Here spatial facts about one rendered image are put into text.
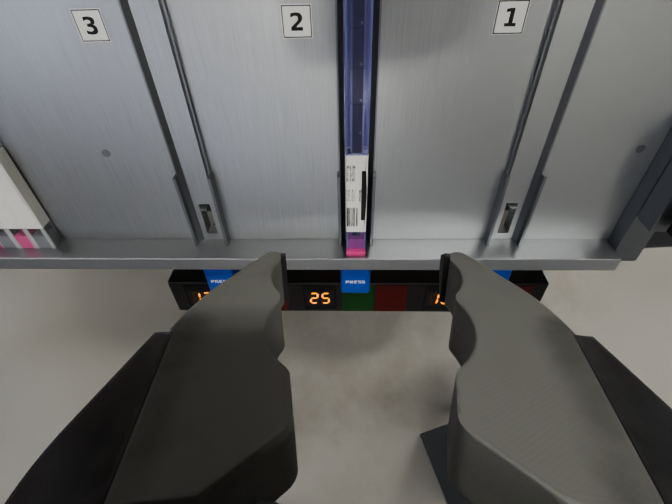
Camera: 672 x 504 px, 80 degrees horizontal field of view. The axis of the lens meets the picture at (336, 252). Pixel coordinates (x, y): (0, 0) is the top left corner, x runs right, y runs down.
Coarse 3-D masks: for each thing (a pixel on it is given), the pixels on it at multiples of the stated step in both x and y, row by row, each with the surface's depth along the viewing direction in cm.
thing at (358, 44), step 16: (352, 0) 19; (368, 0) 19; (352, 16) 20; (368, 16) 20; (352, 32) 20; (368, 32) 20; (352, 48) 21; (368, 48) 21; (352, 64) 21; (368, 64) 21; (352, 80) 22; (368, 80) 22; (352, 96) 22; (368, 96) 22; (352, 112) 23; (368, 112) 23; (352, 128) 23; (368, 128) 23; (352, 144) 24; (368, 144) 24; (352, 240) 29
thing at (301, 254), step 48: (96, 240) 32; (144, 240) 32; (192, 240) 31; (240, 240) 31; (288, 240) 31; (336, 240) 31; (384, 240) 31; (432, 240) 31; (480, 240) 31; (528, 240) 31; (576, 240) 30
